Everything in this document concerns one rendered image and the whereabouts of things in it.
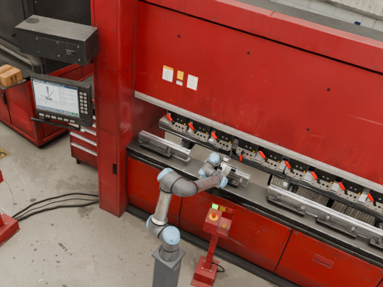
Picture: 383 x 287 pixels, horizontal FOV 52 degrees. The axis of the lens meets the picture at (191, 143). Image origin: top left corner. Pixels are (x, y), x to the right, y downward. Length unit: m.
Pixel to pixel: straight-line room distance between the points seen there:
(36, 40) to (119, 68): 0.59
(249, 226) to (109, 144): 1.39
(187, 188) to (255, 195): 0.94
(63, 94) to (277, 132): 1.59
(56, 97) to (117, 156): 0.78
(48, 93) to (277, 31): 1.70
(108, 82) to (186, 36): 0.72
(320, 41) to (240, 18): 0.51
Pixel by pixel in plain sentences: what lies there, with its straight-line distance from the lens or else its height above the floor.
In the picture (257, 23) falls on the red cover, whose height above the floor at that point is 2.23.
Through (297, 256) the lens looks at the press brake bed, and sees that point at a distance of 3.45.
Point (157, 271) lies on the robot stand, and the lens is 2.98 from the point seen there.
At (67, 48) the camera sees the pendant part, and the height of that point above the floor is 1.87.
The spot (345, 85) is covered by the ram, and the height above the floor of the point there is 2.01.
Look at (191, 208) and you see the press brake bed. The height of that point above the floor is 0.49.
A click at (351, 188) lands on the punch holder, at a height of 1.29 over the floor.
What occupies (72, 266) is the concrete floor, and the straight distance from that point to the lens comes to 3.77.
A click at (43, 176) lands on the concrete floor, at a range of 4.56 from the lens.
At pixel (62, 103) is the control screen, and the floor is 1.41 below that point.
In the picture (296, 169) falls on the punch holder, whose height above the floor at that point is 1.26.
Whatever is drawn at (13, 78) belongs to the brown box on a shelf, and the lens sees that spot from 4.19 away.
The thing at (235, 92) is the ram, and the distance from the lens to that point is 2.82.
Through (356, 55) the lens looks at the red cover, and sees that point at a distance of 2.51.
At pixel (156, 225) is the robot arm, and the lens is 2.72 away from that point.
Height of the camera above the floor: 3.11
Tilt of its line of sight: 38 degrees down
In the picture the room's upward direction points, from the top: 9 degrees clockwise
